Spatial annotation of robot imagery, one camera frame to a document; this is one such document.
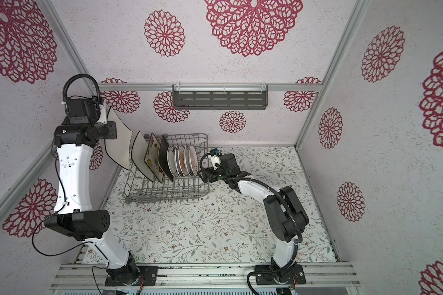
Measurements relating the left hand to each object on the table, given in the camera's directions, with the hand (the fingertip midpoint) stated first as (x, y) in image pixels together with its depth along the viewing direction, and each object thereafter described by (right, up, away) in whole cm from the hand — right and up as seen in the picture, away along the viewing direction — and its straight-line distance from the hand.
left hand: (107, 131), depth 74 cm
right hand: (+37, -15, +15) cm, 43 cm away
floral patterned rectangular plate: (+10, -10, +21) cm, 25 cm away
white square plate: (+4, -8, +19) cm, 21 cm away
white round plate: (+19, -11, +26) cm, 34 cm away
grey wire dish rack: (+1, -27, +26) cm, 38 cm away
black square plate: (+15, -10, +23) cm, 30 cm away
